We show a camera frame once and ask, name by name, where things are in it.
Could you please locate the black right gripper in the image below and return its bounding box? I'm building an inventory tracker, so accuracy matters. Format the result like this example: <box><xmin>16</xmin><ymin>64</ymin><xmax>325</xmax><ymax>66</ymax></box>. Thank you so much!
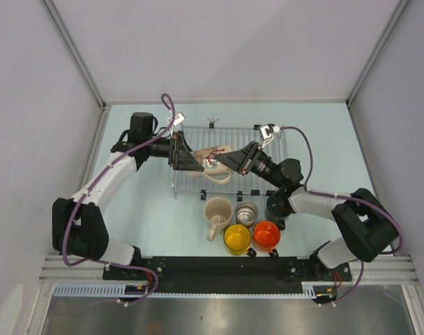
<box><xmin>215</xmin><ymin>141</ymin><xmax>283</xmax><ymax>188</ymax></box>

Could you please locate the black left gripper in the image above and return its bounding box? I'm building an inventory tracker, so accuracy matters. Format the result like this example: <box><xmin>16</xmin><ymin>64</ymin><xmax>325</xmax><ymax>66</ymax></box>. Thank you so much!
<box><xmin>146</xmin><ymin>131</ymin><xmax>204</xmax><ymax>172</ymax></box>

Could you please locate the beige decorated mug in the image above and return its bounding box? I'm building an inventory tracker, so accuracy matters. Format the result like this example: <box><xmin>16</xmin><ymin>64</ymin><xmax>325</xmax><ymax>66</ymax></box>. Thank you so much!
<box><xmin>187</xmin><ymin>144</ymin><xmax>234</xmax><ymax>185</ymax></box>

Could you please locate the silver wire dish rack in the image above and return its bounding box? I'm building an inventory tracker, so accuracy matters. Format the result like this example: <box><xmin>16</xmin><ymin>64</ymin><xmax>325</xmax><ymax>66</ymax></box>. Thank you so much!
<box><xmin>171</xmin><ymin>117</ymin><xmax>292</xmax><ymax>204</ymax></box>

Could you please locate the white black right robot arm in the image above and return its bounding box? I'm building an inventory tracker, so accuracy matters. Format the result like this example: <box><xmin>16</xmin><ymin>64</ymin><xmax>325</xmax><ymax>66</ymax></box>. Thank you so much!
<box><xmin>216</xmin><ymin>141</ymin><xmax>400</xmax><ymax>280</ymax></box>

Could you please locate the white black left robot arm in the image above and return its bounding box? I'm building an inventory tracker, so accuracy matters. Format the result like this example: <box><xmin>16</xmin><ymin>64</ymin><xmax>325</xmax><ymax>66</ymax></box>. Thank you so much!
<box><xmin>52</xmin><ymin>112</ymin><xmax>204</xmax><ymax>279</ymax></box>

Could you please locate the beige plain mug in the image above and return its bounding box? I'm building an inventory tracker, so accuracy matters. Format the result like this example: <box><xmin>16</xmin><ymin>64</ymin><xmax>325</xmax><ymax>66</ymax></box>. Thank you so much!
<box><xmin>204</xmin><ymin>197</ymin><xmax>234</xmax><ymax>241</ymax></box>

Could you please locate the stainless steel cup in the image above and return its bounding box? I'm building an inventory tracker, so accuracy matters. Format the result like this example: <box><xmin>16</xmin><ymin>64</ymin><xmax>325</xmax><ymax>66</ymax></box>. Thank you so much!
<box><xmin>235</xmin><ymin>202</ymin><xmax>258</xmax><ymax>228</ymax></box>

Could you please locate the dark green mug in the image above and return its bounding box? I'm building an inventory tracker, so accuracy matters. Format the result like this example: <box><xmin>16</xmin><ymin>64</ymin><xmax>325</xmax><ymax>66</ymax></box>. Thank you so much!
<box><xmin>264</xmin><ymin>195</ymin><xmax>287</xmax><ymax>231</ymax></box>

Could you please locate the yellow mug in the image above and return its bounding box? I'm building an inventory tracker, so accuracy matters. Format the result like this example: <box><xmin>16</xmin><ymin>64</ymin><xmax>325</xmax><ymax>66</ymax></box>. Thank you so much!
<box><xmin>223</xmin><ymin>224</ymin><xmax>257</xmax><ymax>258</ymax></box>

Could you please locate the orange mug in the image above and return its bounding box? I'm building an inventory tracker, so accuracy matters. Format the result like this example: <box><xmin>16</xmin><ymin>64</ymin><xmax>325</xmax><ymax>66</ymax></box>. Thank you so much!
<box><xmin>252</xmin><ymin>221</ymin><xmax>280</xmax><ymax>258</ymax></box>

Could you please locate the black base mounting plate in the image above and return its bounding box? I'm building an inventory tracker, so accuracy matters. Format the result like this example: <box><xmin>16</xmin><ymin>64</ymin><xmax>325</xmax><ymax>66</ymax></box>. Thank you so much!
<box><xmin>103</xmin><ymin>255</ymin><xmax>353</xmax><ymax>295</ymax></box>

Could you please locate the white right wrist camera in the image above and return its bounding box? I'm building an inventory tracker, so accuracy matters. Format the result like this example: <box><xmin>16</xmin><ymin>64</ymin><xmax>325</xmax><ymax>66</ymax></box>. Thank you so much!
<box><xmin>259</xmin><ymin>124</ymin><xmax>280</xmax><ymax>148</ymax></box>

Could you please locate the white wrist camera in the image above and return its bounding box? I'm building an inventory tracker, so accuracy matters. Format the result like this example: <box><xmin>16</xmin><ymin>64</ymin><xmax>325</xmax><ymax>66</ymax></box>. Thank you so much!
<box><xmin>259</xmin><ymin>124</ymin><xmax>280</xmax><ymax>148</ymax></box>
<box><xmin>167</xmin><ymin>112</ymin><xmax>186</xmax><ymax>126</ymax></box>

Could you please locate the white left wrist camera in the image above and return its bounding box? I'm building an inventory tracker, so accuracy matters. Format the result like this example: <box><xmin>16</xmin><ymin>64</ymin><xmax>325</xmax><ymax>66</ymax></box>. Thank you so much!
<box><xmin>167</xmin><ymin>112</ymin><xmax>186</xmax><ymax>126</ymax></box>

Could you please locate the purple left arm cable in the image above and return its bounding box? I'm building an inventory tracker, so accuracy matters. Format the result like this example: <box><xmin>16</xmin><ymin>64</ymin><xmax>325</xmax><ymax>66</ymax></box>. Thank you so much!
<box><xmin>60</xmin><ymin>93</ymin><xmax>180</xmax><ymax>308</ymax></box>

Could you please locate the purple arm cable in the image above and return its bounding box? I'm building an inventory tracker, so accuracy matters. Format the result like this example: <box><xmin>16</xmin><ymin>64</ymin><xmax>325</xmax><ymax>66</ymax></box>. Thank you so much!
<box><xmin>60</xmin><ymin>93</ymin><xmax>180</xmax><ymax>308</ymax></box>
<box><xmin>274</xmin><ymin>125</ymin><xmax>403</xmax><ymax>307</ymax></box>

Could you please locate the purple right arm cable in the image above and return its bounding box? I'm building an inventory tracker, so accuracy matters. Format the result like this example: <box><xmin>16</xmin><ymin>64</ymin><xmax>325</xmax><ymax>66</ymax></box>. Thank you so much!
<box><xmin>274</xmin><ymin>125</ymin><xmax>403</xmax><ymax>307</ymax></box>

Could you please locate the white slotted cable duct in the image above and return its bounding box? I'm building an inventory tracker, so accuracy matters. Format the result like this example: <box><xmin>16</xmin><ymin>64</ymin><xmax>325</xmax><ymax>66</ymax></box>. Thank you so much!
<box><xmin>53</xmin><ymin>283</ymin><xmax>335</xmax><ymax>301</ymax></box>

